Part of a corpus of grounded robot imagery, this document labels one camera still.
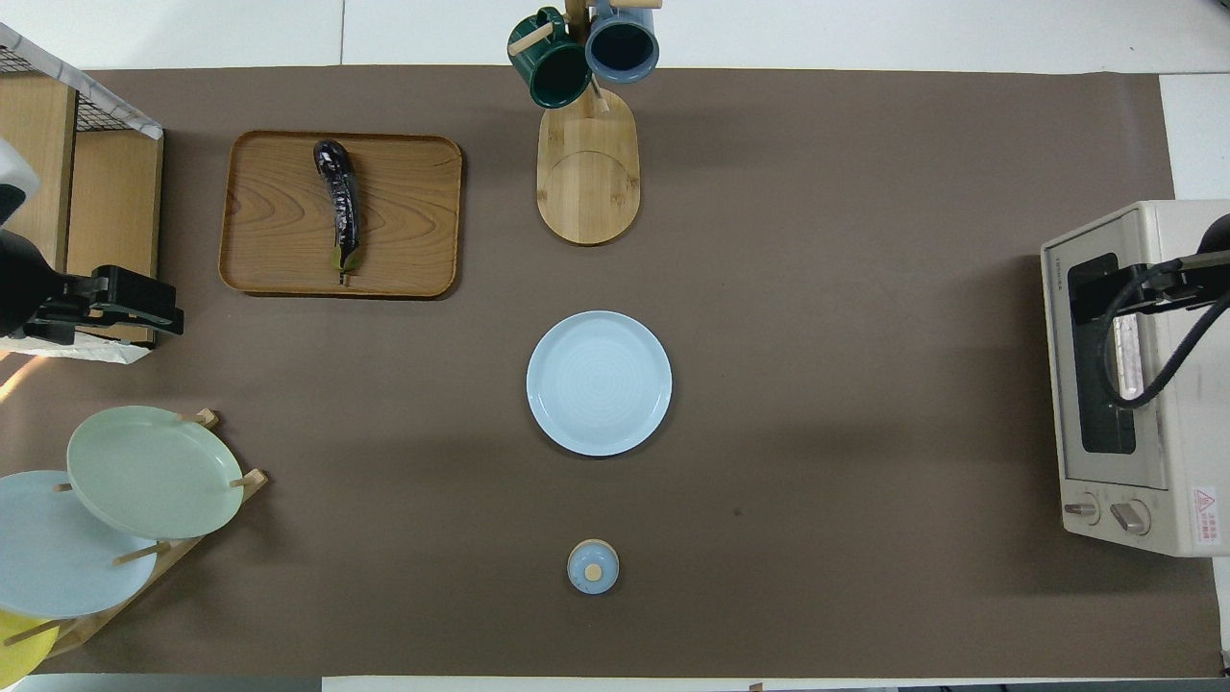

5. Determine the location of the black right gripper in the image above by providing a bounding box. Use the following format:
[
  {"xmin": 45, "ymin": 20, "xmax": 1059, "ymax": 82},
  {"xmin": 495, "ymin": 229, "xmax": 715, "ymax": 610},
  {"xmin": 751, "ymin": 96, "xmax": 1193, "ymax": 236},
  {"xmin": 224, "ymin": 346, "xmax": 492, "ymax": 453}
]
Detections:
[{"xmin": 1115, "ymin": 213, "xmax": 1230, "ymax": 314}]

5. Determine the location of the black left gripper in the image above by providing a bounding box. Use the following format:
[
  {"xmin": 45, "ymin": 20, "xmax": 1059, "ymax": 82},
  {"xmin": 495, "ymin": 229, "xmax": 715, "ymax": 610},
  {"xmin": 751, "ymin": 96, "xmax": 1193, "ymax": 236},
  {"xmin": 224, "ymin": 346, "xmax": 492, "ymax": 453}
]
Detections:
[{"xmin": 0, "ymin": 231, "xmax": 185, "ymax": 345}]

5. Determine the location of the glass oven door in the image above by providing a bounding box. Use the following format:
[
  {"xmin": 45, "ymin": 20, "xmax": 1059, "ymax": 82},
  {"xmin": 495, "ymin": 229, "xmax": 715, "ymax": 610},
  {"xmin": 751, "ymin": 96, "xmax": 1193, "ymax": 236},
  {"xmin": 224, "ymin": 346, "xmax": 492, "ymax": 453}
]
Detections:
[{"xmin": 1041, "ymin": 216, "xmax": 1169, "ymax": 491}]

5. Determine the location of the dark purple eggplant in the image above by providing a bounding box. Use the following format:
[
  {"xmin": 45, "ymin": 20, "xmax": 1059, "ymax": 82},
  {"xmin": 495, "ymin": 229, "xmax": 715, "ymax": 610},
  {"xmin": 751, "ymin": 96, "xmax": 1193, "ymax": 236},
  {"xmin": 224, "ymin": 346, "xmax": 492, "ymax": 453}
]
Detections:
[{"xmin": 313, "ymin": 140, "xmax": 364, "ymax": 286}]

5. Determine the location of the light blue round plate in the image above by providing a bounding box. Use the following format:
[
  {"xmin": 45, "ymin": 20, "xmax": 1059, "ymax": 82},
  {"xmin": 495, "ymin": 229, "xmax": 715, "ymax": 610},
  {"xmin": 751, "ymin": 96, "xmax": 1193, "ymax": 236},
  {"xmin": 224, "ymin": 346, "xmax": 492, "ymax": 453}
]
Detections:
[{"xmin": 526, "ymin": 310, "xmax": 674, "ymax": 457}]

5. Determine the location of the beige toaster oven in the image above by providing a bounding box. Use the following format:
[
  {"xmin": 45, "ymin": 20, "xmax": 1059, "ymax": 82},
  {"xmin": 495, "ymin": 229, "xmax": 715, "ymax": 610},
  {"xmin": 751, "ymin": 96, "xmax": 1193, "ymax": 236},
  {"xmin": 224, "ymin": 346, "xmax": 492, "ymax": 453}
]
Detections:
[{"xmin": 1041, "ymin": 200, "xmax": 1230, "ymax": 558}]

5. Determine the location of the pale green plate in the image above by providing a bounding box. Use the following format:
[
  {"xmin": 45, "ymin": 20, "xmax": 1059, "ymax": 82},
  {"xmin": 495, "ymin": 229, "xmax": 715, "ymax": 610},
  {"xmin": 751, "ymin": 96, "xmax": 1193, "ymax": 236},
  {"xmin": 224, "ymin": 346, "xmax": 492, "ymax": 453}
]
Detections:
[{"xmin": 66, "ymin": 406, "xmax": 245, "ymax": 540}]

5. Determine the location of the wooden plate rack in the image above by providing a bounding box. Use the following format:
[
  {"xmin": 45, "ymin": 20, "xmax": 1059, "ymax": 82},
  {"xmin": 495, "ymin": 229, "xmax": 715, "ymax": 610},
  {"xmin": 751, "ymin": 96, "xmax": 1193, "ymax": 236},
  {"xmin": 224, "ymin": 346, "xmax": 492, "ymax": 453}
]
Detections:
[{"xmin": 29, "ymin": 408, "xmax": 268, "ymax": 659}]

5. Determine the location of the light blue racked plate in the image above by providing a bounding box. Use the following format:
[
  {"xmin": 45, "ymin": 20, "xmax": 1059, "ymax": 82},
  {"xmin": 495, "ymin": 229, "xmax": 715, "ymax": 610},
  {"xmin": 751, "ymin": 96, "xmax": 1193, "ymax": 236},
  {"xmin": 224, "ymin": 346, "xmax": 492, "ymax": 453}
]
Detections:
[{"xmin": 0, "ymin": 470, "xmax": 159, "ymax": 619}]

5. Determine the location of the wooden serving tray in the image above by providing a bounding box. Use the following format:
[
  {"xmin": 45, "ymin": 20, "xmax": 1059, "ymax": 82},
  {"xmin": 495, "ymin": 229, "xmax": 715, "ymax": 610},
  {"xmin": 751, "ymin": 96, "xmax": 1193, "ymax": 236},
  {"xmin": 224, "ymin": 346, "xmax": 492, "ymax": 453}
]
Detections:
[{"xmin": 219, "ymin": 131, "xmax": 463, "ymax": 299}]

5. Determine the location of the brown table mat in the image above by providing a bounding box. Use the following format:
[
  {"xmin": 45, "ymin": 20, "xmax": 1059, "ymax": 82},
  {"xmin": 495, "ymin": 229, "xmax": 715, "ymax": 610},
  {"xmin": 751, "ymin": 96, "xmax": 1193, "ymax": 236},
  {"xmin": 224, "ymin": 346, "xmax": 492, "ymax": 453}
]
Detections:
[{"xmin": 0, "ymin": 65, "xmax": 1221, "ymax": 679}]

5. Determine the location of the yellow plate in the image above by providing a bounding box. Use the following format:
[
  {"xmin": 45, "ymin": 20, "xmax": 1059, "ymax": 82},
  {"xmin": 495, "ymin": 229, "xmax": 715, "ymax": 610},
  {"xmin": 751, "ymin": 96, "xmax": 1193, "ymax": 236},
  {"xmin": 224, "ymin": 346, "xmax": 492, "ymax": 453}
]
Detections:
[{"xmin": 0, "ymin": 610, "xmax": 59, "ymax": 688}]

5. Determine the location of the wooden mug tree stand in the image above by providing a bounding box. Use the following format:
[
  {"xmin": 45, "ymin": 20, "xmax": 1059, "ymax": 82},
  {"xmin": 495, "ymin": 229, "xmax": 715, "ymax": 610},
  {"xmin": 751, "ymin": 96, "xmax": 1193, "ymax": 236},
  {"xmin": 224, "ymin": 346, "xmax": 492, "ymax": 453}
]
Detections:
[{"xmin": 509, "ymin": 0, "xmax": 664, "ymax": 246}]

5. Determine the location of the dark green mug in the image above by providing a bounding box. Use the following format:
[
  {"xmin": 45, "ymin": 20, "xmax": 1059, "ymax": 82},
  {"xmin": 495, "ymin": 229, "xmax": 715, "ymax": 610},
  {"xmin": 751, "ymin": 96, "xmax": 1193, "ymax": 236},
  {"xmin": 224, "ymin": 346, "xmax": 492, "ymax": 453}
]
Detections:
[{"xmin": 507, "ymin": 8, "xmax": 592, "ymax": 109}]

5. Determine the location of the blue mug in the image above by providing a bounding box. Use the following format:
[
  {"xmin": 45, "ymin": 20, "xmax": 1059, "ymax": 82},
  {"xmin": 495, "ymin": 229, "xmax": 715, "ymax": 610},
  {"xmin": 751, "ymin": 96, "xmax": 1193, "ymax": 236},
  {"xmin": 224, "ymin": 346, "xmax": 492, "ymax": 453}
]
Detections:
[{"xmin": 584, "ymin": 0, "xmax": 661, "ymax": 84}]

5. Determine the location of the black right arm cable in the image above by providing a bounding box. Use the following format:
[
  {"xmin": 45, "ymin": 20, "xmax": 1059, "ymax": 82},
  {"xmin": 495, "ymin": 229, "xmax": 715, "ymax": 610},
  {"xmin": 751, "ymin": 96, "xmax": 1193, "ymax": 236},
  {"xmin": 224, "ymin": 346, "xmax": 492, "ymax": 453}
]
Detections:
[{"xmin": 1100, "ymin": 264, "xmax": 1230, "ymax": 409}]

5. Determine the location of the wooden shelf with wire mesh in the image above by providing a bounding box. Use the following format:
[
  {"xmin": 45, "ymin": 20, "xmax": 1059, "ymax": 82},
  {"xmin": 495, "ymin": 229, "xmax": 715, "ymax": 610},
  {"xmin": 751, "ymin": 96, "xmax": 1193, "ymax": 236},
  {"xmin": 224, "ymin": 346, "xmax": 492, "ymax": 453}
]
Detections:
[{"xmin": 0, "ymin": 24, "xmax": 164, "ymax": 364}]

